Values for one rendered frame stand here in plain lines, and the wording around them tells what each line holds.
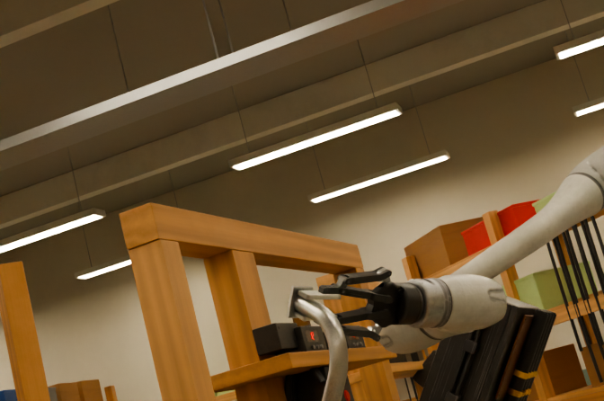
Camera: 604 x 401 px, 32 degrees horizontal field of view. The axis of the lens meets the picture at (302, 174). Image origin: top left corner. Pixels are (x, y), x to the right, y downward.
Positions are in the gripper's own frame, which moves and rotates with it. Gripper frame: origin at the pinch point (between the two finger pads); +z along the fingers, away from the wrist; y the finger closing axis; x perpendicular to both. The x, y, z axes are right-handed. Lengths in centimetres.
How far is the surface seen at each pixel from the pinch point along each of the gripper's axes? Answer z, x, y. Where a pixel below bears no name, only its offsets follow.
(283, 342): -46, -77, -36
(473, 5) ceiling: -542, -600, 80
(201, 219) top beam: -25, -91, -7
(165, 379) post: -6, -62, -38
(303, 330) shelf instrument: -56, -83, -35
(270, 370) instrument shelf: -38, -69, -40
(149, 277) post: -4, -73, -17
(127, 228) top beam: 0, -81, -7
